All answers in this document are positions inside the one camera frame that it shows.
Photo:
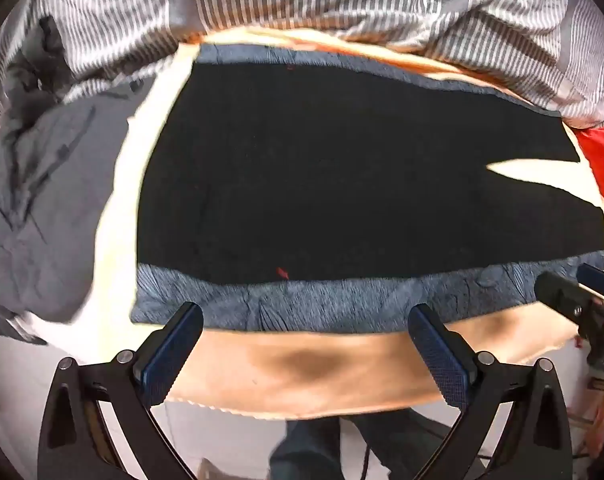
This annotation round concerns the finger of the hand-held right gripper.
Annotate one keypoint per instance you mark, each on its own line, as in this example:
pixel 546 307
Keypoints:
pixel 599 277
pixel 561 292

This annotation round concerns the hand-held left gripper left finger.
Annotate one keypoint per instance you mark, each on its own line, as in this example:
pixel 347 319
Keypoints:
pixel 174 345

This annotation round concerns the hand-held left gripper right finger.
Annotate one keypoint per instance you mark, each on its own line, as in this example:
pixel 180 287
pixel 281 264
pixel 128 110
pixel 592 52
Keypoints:
pixel 444 360

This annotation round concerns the black and blue patterned pants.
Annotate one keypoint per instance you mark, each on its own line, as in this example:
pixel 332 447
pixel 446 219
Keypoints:
pixel 332 160

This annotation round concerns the person's leg in dark jeans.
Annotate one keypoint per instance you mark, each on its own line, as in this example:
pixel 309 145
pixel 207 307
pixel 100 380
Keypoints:
pixel 396 440
pixel 307 452

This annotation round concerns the peach bed sheet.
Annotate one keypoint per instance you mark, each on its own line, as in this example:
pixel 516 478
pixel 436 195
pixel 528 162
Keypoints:
pixel 307 365

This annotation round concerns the grey garment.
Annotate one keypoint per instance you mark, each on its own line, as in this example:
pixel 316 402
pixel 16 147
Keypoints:
pixel 42 185

